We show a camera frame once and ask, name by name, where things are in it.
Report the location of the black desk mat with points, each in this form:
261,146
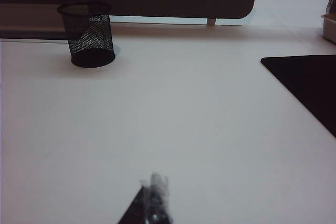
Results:
309,82

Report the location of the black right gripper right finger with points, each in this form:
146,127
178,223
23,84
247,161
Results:
157,197

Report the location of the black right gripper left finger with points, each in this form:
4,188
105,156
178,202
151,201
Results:
136,208

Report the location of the black mesh pen holder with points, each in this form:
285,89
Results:
88,37

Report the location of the white plastic tray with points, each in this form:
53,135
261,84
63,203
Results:
330,26

